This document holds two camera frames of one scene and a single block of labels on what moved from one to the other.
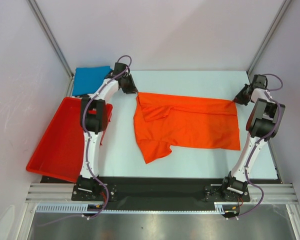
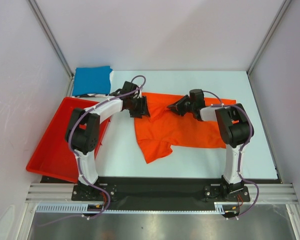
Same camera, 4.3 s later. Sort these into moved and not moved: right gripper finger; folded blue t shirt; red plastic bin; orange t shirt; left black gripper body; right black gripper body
Moved: right black gripper body; left black gripper body; right gripper finger
Not moved: folded blue t shirt; orange t shirt; red plastic bin
